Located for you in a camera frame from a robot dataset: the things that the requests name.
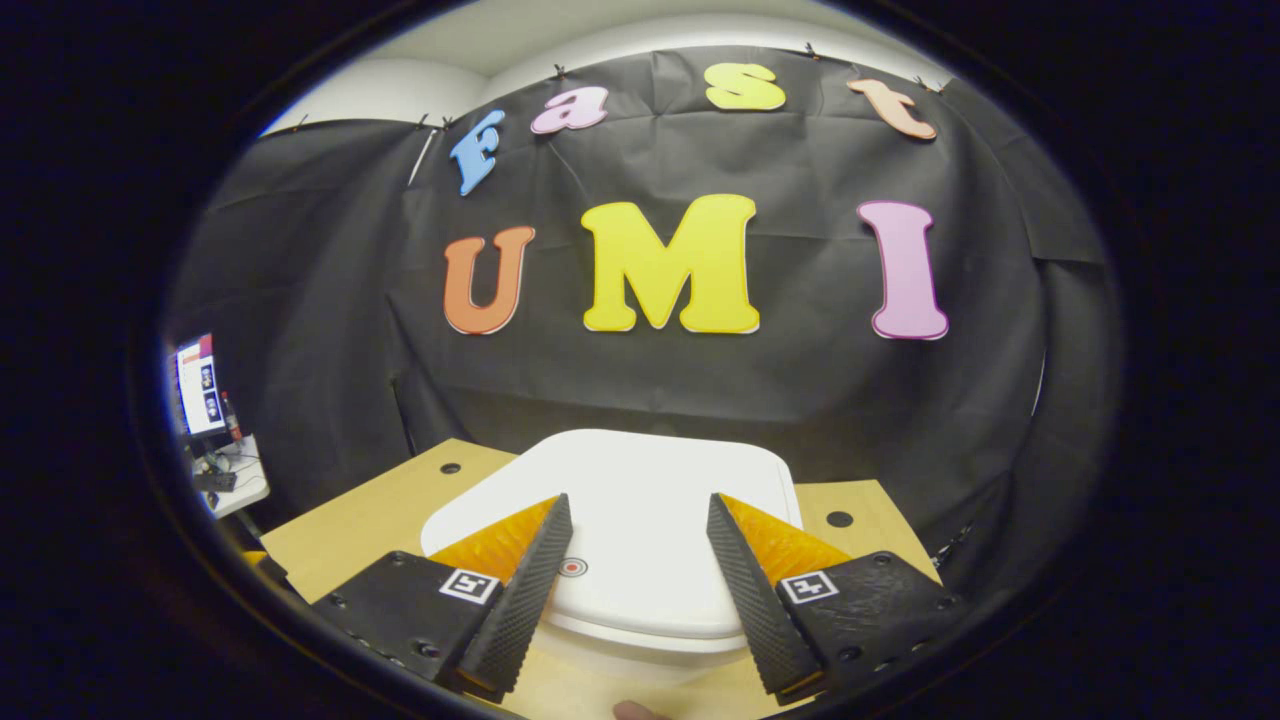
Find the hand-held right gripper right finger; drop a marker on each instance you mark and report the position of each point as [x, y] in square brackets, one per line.
[760, 610]

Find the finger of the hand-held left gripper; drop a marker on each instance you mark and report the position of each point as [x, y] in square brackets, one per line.
[262, 570]

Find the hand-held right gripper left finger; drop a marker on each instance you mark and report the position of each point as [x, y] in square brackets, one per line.
[520, 610]

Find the white desktop garbage bin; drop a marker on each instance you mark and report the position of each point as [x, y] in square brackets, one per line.
[650, 500]

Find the wooden desktop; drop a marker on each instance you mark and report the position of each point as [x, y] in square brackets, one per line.
[350, 540]

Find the white side table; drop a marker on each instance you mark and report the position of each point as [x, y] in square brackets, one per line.
[250, 490]

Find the small black device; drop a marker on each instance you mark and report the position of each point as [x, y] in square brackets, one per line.
[215, 481]

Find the small red bottle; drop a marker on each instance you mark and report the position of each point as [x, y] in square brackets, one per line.
[232, 420]

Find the computer monitor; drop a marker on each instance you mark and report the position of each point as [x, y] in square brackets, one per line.
[200, 385]

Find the black backdrop cloth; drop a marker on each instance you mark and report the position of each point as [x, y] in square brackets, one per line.
[800, 400]

